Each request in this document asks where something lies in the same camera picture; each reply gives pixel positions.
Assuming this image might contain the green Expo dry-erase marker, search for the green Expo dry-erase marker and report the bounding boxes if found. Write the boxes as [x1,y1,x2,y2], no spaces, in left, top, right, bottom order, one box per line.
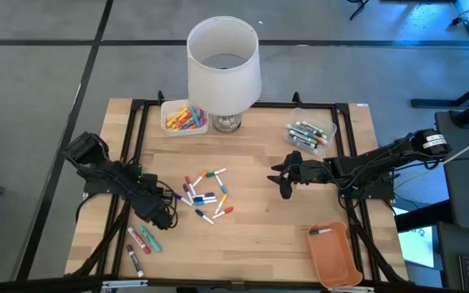
[295,120,330,138]

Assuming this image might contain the small marker navy cap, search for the small marker navy cap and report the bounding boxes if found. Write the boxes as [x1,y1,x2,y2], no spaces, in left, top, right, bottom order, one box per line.
[195,208,215,225]

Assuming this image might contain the silver aluminium bracket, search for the silver aluminium bracket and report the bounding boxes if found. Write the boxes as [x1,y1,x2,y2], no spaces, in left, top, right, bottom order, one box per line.
[327,285,376,293]
[102,279,148,290]

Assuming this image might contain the yellow highlighter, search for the yellow highlighter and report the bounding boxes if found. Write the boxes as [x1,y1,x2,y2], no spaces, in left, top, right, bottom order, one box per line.
[165,107,187,123]

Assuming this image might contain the black chair base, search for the black chair base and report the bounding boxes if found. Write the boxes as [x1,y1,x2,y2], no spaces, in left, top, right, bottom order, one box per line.
[346,0,370,21]

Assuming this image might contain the brown Expo dry-erase marker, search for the brown Expo dry-erase marker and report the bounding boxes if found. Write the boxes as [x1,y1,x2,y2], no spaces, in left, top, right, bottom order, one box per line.
[126,244,145,278]

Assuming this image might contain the black Expo dry-erase marker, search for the black Expo dry-erase marker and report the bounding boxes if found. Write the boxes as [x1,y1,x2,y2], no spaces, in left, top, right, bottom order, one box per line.
[288,136,319,154]

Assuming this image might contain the orange plastic bin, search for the orange plastic bin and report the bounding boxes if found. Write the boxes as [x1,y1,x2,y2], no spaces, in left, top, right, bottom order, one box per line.
[305,221,364,289]

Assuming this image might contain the black stand leg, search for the black stand leg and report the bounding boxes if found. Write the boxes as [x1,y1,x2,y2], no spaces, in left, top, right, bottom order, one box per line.
[410,72,469,128]

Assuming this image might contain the dark grey side desk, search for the dark grey side desk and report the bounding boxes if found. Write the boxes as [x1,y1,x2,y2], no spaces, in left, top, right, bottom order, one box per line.
[435,109,469,235]

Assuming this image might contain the white plastic bin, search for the white plastic bin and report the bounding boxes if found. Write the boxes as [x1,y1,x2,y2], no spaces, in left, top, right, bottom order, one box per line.
[160,98,210,137]

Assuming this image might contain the red Expo dry-erase marker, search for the red Expo dry-erase marker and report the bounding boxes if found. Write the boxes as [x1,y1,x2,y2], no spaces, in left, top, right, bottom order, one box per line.
[127,226,151,255]

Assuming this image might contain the teal Expo dry-erase marker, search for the teal Expo dry-erase marker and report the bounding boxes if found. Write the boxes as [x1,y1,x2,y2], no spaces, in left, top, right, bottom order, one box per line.
[286,124,321,142]

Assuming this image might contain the white cable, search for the white cable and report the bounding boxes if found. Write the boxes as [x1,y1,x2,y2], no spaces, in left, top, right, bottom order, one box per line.
[441,129,469,166]

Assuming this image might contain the clear plastic bin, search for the clear plastic bin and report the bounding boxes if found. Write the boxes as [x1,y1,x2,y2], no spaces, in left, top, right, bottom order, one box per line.
[283,107,338,155]

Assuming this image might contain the black cable bundle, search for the black cable bundle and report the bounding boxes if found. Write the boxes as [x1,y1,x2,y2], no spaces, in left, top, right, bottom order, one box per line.
[348,199,407,286]
[71,193,134,278]

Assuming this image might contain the table lamp white shade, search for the table lamp white shade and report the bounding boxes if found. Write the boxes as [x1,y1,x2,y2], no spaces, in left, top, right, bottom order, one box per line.
[186,15,263,134]

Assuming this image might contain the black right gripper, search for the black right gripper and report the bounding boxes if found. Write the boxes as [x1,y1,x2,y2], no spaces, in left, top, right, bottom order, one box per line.
[265,150,327,200]

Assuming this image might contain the teal highlighter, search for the teal highlighter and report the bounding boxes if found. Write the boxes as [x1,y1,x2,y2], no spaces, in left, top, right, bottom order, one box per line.
[138,225,164,254]

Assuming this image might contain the small marker light blue cap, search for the small marker light blue cap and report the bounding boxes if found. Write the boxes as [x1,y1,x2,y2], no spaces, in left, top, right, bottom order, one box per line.
[215,174,229,195]

